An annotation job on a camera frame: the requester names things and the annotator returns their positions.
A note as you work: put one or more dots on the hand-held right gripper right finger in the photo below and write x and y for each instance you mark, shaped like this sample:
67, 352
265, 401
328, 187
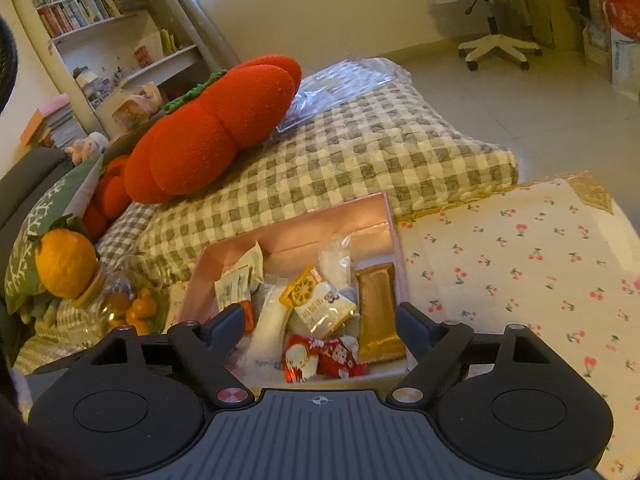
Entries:
410, 319

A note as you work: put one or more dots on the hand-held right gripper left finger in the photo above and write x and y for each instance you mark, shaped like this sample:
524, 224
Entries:
231, 319

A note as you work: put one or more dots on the orange snack packet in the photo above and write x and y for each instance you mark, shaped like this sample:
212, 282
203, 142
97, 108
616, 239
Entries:
248, 317

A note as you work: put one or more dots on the small white snack packet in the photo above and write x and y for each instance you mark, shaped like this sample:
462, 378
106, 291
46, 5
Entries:
231, 287

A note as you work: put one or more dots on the golden brown bar packet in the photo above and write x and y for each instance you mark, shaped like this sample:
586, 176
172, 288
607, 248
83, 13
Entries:
378, 310

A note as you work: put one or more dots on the long white snack packet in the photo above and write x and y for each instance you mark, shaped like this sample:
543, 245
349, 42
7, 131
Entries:
270, 325

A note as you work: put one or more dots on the cream snack packet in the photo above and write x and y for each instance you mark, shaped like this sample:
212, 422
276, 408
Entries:
249, 262

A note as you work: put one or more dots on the red snack packet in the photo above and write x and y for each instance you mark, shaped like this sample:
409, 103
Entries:
341, 357
300, 360

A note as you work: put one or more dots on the yellow snack packet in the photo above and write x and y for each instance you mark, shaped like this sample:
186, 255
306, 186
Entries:
317, 302

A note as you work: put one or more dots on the clear white snack packet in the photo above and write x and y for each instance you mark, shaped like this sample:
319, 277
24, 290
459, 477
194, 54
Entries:
336, 266

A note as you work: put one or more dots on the pink cardboard box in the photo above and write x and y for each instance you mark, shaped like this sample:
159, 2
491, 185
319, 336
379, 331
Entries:
320, 230

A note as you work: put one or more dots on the clear jar of small oranges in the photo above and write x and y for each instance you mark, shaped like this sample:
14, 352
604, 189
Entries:
132, 305

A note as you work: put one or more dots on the cherry print bed sheet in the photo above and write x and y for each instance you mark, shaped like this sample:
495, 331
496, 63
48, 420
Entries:
510, 270

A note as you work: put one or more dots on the small red plush cushion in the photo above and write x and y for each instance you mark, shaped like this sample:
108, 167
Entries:
107, 200

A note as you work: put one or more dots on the orange fruit plush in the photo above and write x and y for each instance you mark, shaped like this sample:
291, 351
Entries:
65, 265

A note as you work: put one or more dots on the green checkered quilt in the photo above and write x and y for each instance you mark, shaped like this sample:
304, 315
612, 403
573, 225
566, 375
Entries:
360, 150

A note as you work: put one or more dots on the large red tomato plush cushion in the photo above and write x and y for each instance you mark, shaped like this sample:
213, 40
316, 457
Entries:
215, 130

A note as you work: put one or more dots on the green patterned pillow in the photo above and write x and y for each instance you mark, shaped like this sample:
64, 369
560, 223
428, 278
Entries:
40, 220

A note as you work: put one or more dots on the pale plush bunny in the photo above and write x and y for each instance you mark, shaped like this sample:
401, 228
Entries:
87, 146

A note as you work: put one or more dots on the small decorated box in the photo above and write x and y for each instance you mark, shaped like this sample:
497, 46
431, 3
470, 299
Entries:
129, 114

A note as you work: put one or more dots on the person's dark red clothing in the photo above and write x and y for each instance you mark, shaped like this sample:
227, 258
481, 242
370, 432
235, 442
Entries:
25, 435

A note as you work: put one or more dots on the pink plush toy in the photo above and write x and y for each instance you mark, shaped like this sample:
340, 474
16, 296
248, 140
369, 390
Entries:
149, 95

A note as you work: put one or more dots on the clear plastic bag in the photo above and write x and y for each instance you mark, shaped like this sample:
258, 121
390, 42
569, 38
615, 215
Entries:
335, 90

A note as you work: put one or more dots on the dark grey sofa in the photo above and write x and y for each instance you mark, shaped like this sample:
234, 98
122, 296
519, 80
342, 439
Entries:
25, 175

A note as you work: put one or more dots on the stack of books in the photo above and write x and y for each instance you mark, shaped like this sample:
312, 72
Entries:
52, 122

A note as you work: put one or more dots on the white bookshelf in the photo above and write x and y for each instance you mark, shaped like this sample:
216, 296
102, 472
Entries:
125, 55

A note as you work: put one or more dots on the grey curtain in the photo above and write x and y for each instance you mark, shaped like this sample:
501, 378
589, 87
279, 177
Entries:
200, 20

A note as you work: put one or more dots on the white office chair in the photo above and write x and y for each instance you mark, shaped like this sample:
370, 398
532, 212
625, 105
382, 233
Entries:
492, 20

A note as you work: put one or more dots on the brown cardboard box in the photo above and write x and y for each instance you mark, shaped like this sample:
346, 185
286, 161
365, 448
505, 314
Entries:
565, 5

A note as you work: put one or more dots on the white sack with red print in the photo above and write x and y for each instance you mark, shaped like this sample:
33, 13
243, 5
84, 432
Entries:
624, 35

